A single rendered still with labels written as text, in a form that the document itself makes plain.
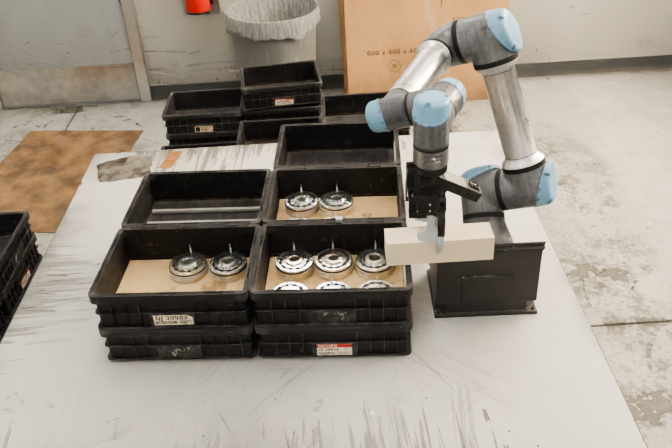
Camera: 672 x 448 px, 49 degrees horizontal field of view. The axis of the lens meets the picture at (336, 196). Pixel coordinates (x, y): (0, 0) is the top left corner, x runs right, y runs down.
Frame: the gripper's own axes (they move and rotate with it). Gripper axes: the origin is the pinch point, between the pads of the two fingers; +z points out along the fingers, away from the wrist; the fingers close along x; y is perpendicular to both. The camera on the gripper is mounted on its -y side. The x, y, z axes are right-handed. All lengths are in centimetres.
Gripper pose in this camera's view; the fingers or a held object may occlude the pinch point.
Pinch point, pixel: (438, 239)
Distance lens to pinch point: 168.5
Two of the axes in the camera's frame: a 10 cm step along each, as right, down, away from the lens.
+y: -10.0, 0.6, 0.0
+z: 0.6, 8.4, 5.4
